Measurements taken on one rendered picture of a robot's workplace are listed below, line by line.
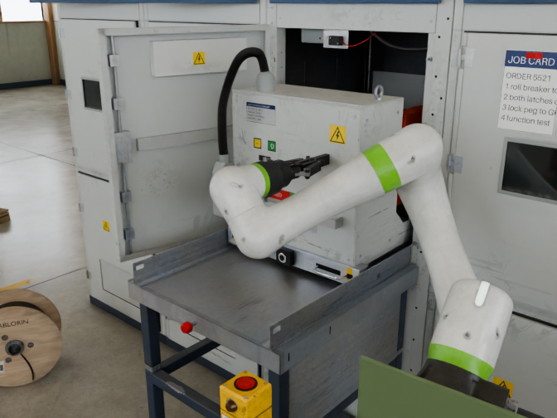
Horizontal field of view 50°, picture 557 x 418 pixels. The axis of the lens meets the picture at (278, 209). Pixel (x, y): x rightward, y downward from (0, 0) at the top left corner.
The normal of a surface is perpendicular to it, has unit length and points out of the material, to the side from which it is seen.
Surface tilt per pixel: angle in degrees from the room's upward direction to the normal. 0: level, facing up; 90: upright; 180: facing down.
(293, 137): 90
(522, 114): 90
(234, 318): 0
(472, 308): 47
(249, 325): 0
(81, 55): 90
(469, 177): 90
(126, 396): 0
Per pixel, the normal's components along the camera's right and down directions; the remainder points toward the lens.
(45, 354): 0.34, 0.31
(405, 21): -0.66, 0.25
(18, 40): 0.75, 0.22
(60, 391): 0.00, -0.95
